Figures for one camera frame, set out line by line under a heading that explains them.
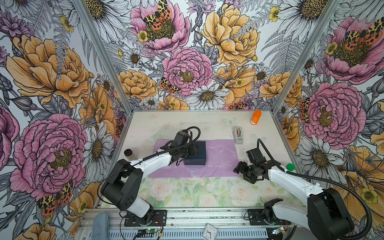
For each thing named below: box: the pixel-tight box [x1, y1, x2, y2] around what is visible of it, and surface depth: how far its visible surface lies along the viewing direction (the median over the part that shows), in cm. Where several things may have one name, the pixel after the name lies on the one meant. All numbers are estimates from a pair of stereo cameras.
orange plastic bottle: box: [250, 110, 262, 126], surface depth 111 cm
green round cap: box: [286, 163, 296, 172], surface depth 83 cm
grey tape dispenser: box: [233, 126, 244, 145], surface depth 104 cm
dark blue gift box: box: [184, 141, 207, 166], surface depth 91 cm
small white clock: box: [202, 223, 218, 240], surface depth 70 cm
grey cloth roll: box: [92, 212, 109, 240], surface depth 71 cm
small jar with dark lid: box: [124, 148, 134, 160], surface depth 89 cm
